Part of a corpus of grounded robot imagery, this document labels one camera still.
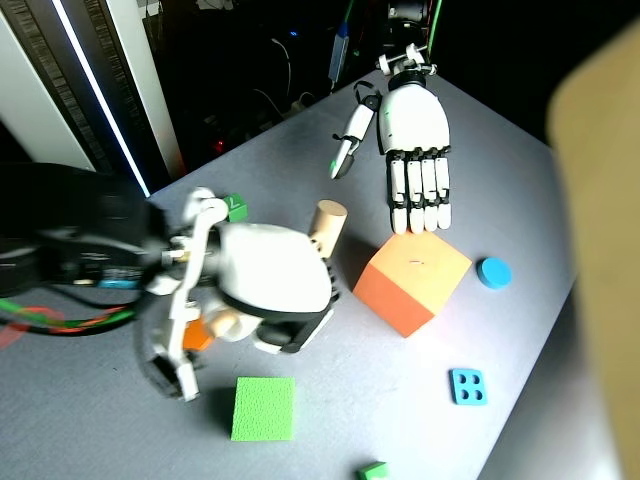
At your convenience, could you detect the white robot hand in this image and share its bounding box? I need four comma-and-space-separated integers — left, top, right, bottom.
329, 82, 454, 236
199, 222, 344, 357

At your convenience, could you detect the beige wooden cylinder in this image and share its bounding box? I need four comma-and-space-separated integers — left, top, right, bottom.
207, 199, 349, 342

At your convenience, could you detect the large orange cube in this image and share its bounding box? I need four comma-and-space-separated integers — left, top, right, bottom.
352, 232, 474, 340

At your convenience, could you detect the small orange block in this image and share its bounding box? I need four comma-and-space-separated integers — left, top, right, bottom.
182, 319, 216, 352

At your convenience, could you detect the flat green square block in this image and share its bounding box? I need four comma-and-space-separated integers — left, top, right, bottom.
229, 376, 297, 443

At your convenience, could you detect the small plain green block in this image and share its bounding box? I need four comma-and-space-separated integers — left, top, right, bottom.
355, 460, 391, 480

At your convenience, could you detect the blue four-hole block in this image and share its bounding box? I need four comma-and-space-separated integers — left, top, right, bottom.
448, 368, 490, 406

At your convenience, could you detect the small green number cube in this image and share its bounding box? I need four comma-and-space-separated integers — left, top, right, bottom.
222, 193, 250, 224

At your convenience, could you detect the blue and white adapter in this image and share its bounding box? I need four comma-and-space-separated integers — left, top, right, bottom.
327, 22, 351, 84

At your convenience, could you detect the grey table cloth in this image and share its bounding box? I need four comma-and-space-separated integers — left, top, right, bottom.
0, 67, 626, 480

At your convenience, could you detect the blue round disc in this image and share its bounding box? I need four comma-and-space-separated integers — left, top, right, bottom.
475, 257, 514, 291

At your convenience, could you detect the blurred tan object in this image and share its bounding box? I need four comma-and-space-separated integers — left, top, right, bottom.
547, 14, 640, 480

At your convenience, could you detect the white panel with light strip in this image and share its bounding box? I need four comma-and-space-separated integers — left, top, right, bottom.
0, 0, 186, 199

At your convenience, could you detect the thin green cable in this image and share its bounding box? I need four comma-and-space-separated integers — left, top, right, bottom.
426, 0, 445, 57

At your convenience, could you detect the thin white cable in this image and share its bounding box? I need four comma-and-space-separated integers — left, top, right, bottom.
272, 37, 295, 119

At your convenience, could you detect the green and orange cable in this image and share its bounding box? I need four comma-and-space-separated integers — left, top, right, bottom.
0, 297, 139, 337

